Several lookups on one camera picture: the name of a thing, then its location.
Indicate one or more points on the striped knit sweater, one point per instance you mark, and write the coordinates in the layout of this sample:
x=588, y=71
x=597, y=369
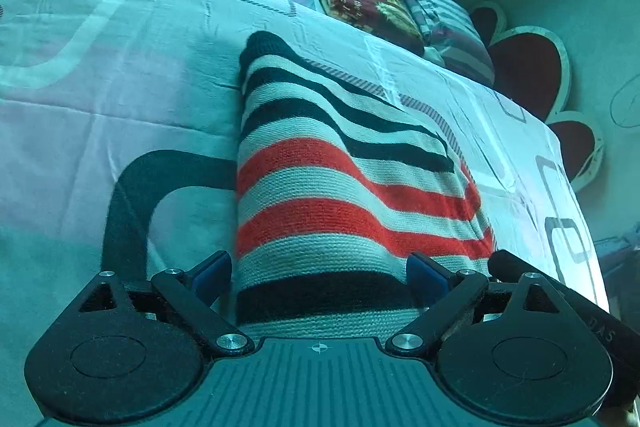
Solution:
x=325, y=157

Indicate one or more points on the white patterned bed cover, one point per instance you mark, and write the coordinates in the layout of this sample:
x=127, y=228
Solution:
x=100, y=82

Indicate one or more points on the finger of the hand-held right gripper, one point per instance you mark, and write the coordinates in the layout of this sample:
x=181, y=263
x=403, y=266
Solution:
x=505, y=263

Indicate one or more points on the striped pillow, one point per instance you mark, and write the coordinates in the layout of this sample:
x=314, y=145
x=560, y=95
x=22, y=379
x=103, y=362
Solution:
x=450, y=32

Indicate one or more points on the heart-shaped headboard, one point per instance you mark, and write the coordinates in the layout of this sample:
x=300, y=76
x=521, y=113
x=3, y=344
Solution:
x=525, y=67

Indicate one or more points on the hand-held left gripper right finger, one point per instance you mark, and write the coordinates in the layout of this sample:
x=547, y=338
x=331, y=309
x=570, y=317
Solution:
x=425, y=279

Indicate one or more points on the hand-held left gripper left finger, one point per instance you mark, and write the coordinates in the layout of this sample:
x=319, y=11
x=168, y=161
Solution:
x=212, y=277

